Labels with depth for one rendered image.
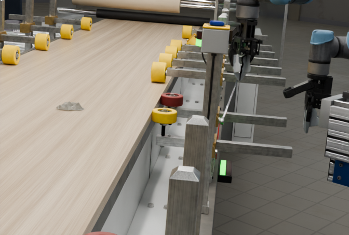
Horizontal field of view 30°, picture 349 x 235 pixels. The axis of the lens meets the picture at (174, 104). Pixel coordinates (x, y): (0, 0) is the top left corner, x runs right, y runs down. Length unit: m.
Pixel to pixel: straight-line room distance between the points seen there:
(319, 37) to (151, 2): 2.69
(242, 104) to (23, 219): 3.75
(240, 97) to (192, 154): 3.87
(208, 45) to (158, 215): 0.58
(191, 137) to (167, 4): 3.84
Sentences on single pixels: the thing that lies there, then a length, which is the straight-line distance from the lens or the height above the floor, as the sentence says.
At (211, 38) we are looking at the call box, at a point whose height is 1.19.
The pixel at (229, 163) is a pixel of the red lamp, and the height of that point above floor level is 0.70.
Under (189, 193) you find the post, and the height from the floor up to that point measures 1.12.
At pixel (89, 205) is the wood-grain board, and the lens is 1.31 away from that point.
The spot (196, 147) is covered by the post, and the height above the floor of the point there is 1.10.
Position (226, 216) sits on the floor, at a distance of 3.69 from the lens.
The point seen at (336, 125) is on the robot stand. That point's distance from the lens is 2.06.
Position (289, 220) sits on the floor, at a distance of 3.75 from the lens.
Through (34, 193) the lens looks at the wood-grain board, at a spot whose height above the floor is 0.90.
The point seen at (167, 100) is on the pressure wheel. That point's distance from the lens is 2.30.
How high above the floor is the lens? 1.39
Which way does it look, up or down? 13 degrees down
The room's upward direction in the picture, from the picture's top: 4 degrees clockwise
